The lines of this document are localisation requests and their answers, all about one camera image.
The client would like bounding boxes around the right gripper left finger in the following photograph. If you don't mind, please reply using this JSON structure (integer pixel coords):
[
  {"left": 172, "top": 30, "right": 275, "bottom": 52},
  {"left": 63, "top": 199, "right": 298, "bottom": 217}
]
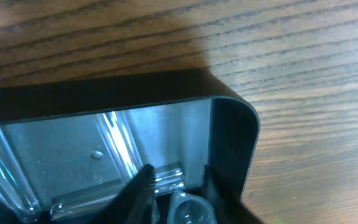
[{"left": 96, "top": 163, "right": 157, "bottom": 224}]

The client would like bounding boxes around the black tray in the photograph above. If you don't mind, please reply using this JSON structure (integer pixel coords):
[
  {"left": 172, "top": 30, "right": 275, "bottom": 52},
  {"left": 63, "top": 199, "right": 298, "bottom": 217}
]
[{"left": 0, "top": 68, "right": 261, "bottom": 224}]

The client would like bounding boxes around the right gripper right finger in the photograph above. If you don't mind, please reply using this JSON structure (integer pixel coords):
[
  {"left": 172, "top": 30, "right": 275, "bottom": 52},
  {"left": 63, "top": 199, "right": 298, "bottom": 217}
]
[{"left": 202, "top": 164, "right": 265, "bottom": 224}]

